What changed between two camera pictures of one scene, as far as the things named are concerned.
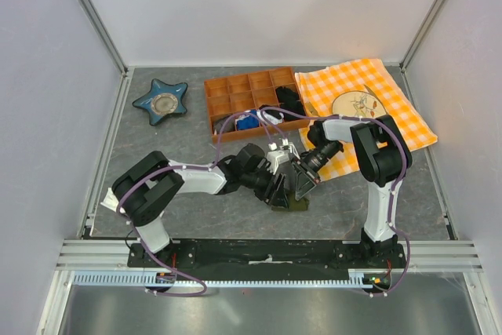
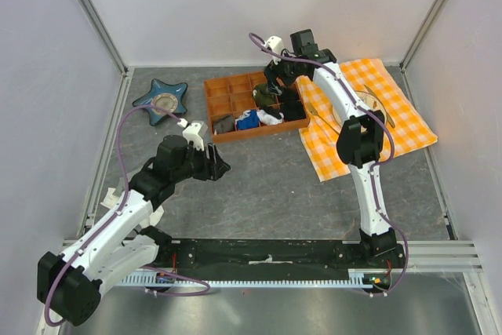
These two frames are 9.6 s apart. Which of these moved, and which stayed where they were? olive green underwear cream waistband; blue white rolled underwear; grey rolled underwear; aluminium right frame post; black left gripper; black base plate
Moved: black left gripper; olive green underwear cream waistband
Stayed: aluminium right frame post; blue white rolled underwear; grey rolled underwear; black base plate
